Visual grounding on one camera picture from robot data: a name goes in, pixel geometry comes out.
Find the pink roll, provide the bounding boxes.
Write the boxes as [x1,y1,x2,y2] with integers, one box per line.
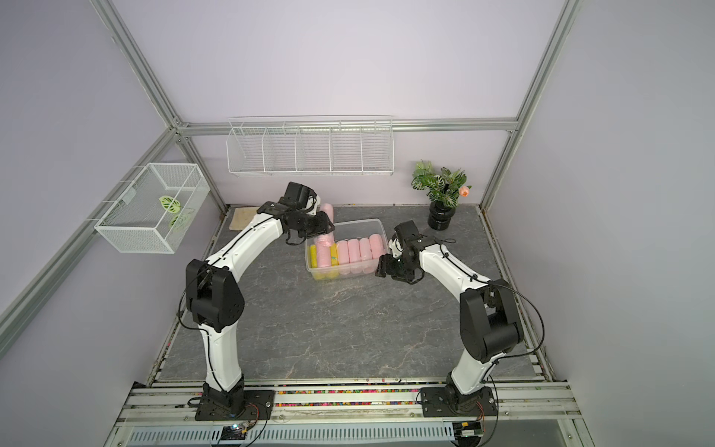
[336,240,349,266]
[359,238,372,262]
[315,203,334,268]
[347,238,361,264]
[369,234,385,260]

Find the yellow trash bag roll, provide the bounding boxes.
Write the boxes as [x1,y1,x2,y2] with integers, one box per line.
[309,244,318,269]
[330,243,339,266]

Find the clear plastic storage box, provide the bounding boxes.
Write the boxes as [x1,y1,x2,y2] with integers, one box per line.
[305,219,387,280]

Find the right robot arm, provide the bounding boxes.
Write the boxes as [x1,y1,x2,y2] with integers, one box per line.
[375,221,524,417]

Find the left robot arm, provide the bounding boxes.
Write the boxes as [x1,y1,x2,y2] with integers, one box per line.
[184,182,334,415]

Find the beige cloth glove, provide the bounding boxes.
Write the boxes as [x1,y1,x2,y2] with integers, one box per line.
[229,207,258,232]

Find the potted green plant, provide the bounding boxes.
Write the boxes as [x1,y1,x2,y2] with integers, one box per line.
[411,160,471,231]

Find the green leaf in basket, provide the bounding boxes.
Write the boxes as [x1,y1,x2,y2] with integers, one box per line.
[159,196,182,214]

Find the white mesh basket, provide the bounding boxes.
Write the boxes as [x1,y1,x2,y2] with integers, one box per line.
[94,163,210,254]

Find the white wire wall shelf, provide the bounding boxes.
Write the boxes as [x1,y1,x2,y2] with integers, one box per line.
[226,115,395,176]

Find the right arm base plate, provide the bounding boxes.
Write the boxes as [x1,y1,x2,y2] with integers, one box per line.
[416,385,498,418]

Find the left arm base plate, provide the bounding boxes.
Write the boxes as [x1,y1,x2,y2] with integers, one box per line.
[195,384,276,422]

